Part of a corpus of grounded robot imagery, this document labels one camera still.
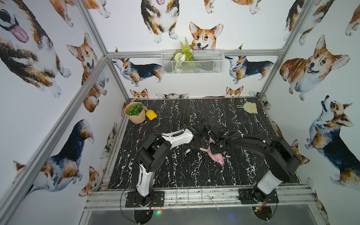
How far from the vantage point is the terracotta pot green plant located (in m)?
0.97

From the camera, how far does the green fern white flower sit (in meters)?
0.81

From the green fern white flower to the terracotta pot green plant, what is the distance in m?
0.38
